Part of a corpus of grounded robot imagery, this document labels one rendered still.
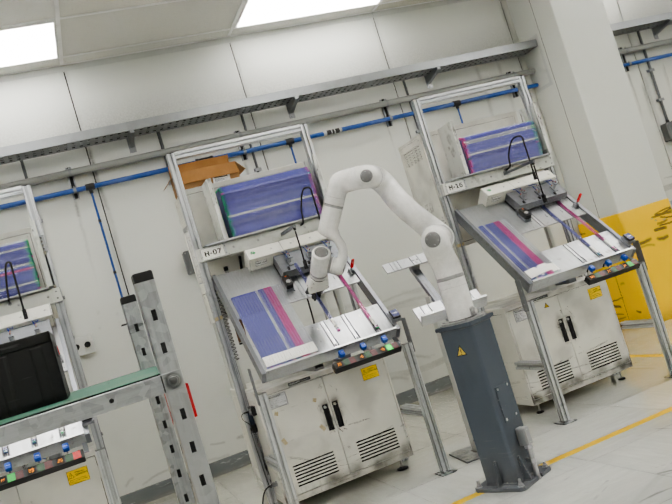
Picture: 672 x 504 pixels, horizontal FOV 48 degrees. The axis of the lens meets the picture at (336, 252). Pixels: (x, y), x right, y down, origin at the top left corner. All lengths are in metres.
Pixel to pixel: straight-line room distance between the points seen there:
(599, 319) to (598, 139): 2.08
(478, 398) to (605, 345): 1.51
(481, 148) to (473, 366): 1.69
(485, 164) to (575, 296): 0.91
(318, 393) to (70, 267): 2.20
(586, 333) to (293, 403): 1.75
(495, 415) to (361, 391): 0.89
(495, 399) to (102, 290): 2.99
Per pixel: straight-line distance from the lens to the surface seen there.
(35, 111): 5.53
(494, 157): 4.51
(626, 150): 6.39
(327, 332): 3.55
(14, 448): 3.36
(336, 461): 3.83
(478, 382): 3.18
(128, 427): 5.28
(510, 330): 4.22
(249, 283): 3.80
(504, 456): 3.24
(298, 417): 3.75
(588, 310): 4.51
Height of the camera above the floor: 1.00
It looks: 3 degrees up
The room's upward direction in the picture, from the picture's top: 17 degrees counter-clockwise
